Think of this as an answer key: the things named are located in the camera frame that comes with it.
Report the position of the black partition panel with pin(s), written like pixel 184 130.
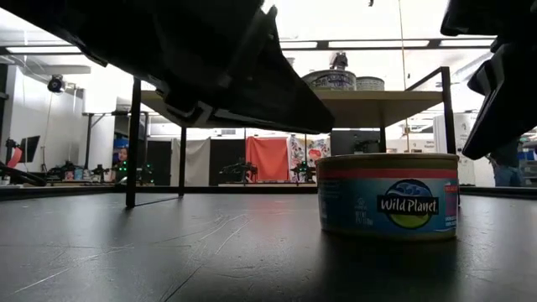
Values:
pixel 226 149

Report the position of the teal skipjack tuna can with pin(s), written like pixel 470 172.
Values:
pixel 370 84

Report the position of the black table mat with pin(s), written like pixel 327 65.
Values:
pixel 210 260

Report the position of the black monitor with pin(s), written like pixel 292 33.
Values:
pixel 27 149

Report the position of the white pillar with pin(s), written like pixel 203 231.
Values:
pixel 463 126

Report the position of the overhead bar with light strips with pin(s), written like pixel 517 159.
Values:
pixel 377 43

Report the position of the silver-lid can white green label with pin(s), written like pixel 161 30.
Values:
pixel 329 80

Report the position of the white curtain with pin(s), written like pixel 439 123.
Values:
pixel 197 161

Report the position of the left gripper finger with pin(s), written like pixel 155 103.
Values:
pixel 277 105

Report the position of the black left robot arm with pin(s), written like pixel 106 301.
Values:
pixel 63 17

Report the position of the storage rack with bins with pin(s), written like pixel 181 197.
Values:
pixel 528 161

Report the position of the floral printed cloth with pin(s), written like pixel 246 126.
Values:
pixel 300 151

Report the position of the wooden shelf with black legs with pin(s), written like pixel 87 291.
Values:
pixel 377 109

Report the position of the black screen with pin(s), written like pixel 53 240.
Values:
pixel 354 142

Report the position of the black ceiling spotlight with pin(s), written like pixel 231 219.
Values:
pixel 339 60
pixel 56 84

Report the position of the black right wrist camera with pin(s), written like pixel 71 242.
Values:
pixel 486 17

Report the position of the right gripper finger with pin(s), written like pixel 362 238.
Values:
pixel 507 105

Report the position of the red cloth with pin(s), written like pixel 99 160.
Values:
pixel 268 157

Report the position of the gold-lid blue striped can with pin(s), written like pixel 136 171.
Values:
pixel 386 201

